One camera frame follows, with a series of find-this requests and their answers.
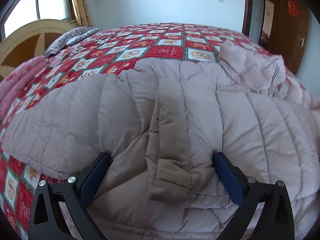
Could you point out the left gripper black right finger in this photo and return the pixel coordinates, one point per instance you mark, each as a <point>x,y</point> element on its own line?
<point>276,219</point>

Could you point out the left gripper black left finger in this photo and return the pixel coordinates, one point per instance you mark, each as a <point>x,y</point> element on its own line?
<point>46,218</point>

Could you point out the light pink quilted down jacket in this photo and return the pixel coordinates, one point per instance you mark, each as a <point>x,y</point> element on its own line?
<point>162,121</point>

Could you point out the pink folded quilt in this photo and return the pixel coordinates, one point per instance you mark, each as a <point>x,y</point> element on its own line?
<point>15,82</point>

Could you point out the red patchwork bear bedspread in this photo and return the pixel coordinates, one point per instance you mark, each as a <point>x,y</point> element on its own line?
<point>105,52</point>

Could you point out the striped grey pillow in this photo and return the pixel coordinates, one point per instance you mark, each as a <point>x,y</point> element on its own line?
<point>69,38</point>

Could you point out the cream and brown headboard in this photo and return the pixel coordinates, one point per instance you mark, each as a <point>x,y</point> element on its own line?
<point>29,41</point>

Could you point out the brown wooden door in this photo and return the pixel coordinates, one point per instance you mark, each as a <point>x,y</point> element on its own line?
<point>286,30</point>

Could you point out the yellow curtain right of window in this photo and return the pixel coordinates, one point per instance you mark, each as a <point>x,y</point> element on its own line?
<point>81,12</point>

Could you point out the red double happiness decal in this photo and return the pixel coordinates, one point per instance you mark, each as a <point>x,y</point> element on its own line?
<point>292,8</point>

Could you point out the silver door handle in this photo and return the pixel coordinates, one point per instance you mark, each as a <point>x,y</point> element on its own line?
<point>302,41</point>

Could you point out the window with frame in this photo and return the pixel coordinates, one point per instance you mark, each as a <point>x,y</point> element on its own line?
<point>27,11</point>

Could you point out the brown door frame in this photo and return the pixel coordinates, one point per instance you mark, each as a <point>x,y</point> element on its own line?
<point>258,19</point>

